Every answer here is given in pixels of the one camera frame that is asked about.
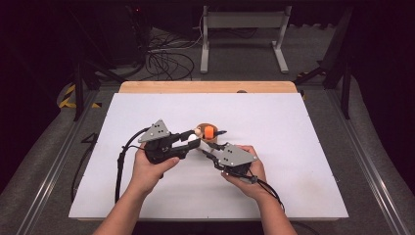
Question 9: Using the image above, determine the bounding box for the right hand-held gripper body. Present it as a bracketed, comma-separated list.
[216, 142, 259, 179]

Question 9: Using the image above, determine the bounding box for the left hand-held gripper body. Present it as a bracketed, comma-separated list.
[137, 118, 184, 165]

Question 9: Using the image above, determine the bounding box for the wooden pen holder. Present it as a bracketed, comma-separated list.
[195, 122, 219, 145]

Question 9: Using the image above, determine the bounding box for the white stick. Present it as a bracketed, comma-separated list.
[187, 132, 215, 154]

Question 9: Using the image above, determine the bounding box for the orange highlighter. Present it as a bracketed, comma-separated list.
[203, 124, 216, 141]

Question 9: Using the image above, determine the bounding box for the person's right hand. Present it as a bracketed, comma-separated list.
[220, 144, 267, 201]

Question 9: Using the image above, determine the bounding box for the person's left hand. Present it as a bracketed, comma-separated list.
[128, 151, 181, 197]

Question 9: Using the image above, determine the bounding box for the white board sheet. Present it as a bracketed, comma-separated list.
[68, 92, 349, 220]

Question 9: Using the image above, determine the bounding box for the black metal stand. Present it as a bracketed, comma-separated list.
[71, 48, 127, 122]
[293, 6, 355, 120]

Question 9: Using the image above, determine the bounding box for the yellow black hazard tape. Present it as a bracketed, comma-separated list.
[58, 83, 103, 110]

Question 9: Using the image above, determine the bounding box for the dark equipment box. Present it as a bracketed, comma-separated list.
[107, 5, 154, 67]

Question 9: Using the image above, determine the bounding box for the white-framed desk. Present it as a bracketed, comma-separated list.
[199, 5, 293, 75]

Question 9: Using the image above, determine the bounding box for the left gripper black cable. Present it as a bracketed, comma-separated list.
[114, 126, 152, 205]

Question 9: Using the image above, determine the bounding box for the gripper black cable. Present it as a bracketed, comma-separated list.
[114, 126, 152, 205]
[240, 173, 286, 213]

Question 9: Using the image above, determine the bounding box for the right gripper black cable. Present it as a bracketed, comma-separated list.
[240, 173, 286, 213]

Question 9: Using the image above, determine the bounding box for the bundle of floor cables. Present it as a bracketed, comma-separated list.
[142, 31, 204, 81]

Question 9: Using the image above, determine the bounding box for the thin black floor cable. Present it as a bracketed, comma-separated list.
[69, 131, 100, 204]

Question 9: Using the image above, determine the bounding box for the aluminium floor rail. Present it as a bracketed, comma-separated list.
[15, 90, 100, 235]
[325, 87, 409, 235]

